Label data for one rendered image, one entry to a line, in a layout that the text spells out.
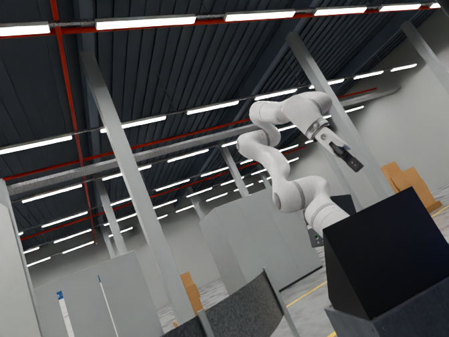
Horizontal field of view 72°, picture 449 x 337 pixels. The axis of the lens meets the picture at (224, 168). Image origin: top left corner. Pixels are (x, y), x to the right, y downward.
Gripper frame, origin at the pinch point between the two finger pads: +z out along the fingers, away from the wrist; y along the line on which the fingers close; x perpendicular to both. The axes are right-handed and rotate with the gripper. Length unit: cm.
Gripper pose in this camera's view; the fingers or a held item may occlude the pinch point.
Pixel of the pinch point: (355, 164)
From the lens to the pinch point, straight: 106.3
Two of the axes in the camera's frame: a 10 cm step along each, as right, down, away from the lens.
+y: 5.3, 0.5, 8.5
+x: -6.2, 7.0, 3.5
